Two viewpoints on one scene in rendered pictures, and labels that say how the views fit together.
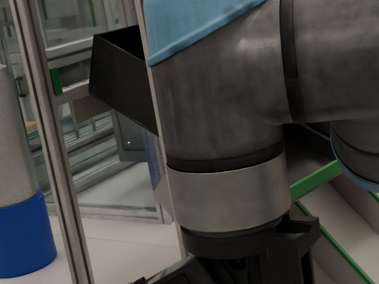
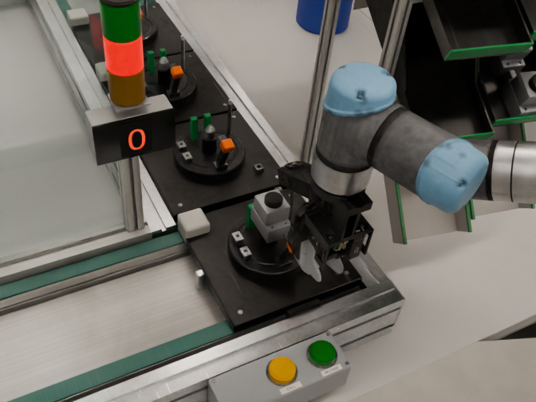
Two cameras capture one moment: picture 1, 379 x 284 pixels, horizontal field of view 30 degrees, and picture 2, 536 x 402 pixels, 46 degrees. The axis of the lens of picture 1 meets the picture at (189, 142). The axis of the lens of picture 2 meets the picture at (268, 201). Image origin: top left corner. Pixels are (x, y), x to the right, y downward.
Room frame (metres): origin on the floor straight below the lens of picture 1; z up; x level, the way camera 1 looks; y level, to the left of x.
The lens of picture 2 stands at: (-0.15, -0.17, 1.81)
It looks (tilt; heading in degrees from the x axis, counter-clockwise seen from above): 45 degrees down; 23
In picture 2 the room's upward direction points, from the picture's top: 7 degrees clockwise
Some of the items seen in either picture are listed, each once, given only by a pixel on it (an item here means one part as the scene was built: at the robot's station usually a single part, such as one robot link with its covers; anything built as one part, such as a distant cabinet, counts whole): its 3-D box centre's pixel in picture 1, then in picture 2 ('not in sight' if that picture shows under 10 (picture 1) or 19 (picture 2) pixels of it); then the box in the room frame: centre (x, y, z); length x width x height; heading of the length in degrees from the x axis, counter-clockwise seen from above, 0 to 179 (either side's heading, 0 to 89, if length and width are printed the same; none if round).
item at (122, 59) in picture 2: not in sight; (124, 50); (0.43, 0.30, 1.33); 0.05 x 0.05 x 0.05
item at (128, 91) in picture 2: not in sight; (126, 81); (0.43, 0.30, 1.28); 0.05 x 0.05 x 0.05
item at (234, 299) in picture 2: not in sight; (267, 252); (0.51, 0.10, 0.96); 0.24 x 0.24 x 0.02; 55
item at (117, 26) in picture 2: not in sight; (120, 16); (0.43, 0.30, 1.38); 0.05 x 0.05 x 0.05
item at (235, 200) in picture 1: (232, 186); (344, 165); (0.43, -0.02, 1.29); 0.08 x 0.08 x 0.05
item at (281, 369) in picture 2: not in sight; (281, 371); (0.32, -0.03, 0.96); 0.04 x 0.04 x 0.02
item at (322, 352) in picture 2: not in sight; (321, 354); (0.38, -0.07, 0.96); 0.04 x 0.04 x 0.02
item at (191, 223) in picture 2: not in sight; (193, 226); (0.49, 0.23, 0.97); 0.05 x 0.05 x 0.04; 55
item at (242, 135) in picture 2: not in sight; (209, 140); (0.66, 0.31, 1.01); 0.24 x 0.24 x 0.13; 55
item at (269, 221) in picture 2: not in sight; (269, 208); (0.52, 0.11, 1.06); 0.08 x 0.04 x 0.07; 55
